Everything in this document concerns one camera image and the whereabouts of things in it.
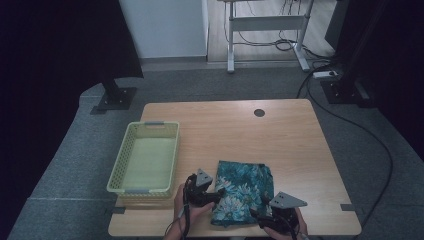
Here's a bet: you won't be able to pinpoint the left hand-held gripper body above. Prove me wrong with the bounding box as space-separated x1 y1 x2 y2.
182 168 222 208

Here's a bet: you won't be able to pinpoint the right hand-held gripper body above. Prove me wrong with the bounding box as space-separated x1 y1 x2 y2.
257 190 309 235

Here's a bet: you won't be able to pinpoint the teal floral shirt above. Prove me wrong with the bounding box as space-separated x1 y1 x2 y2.
210 160 275 229

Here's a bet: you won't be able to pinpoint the yellow-green plastic basket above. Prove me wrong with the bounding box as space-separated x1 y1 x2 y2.
106 120 181 202

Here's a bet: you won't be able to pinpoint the black metal stand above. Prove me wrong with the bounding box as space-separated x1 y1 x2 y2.
320 0 391 109
89 77 138 116

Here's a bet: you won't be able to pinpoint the white power strip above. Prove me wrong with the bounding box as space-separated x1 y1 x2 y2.
312 70 340 80

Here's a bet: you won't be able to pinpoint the white cabinet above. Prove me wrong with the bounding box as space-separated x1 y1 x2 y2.
118 0 210 60

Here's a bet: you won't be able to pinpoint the dark curtain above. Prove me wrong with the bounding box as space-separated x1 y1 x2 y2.
324 0 424 161
0 0 145 240

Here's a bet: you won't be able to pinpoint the right hand-held gripper cable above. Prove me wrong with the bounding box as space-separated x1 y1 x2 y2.
281 213 309 240

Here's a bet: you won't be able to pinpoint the long black floor cable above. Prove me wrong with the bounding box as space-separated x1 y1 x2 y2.
295 63 395 240

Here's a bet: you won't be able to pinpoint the tangled black cables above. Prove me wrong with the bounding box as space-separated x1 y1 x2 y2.
232 0 336 62

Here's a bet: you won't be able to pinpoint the white desk frame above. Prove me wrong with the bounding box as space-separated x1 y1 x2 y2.
217 0 312 74

